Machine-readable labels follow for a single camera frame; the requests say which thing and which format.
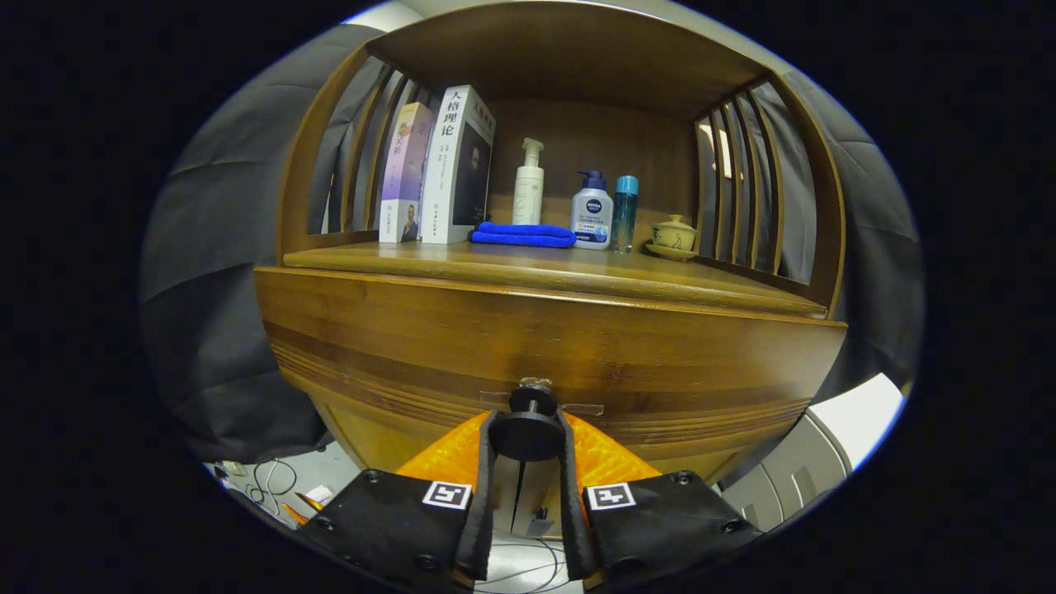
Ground wooden cabinet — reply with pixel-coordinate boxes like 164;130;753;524
252;0;851;539

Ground blue folded cloth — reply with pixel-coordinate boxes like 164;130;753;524
469;221;578;249

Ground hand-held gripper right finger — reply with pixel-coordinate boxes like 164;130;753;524
555;408;764;588

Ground black floor cables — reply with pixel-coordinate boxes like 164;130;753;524
478;538;572;594

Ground white bottle blue pump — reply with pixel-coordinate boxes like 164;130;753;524
570;170;614;251

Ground black backdrop cloth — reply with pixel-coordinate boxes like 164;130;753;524
139;23;925;463

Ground ceramic lidded teacup with saucer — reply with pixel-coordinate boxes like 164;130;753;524
644;214;699;262

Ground white book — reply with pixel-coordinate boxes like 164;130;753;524
420;84;497;245

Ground white side table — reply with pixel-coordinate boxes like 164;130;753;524
718;373;907;533

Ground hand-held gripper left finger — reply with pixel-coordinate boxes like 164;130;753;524
295;408;502;588

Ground teal bottle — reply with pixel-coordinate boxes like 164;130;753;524
611;175;640;255

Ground black drawer knob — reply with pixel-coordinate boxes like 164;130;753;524
489;385;567;463

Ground purple book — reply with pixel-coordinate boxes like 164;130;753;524
379;101;436;244

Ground wooden countertop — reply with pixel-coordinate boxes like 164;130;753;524
283;239;828;318

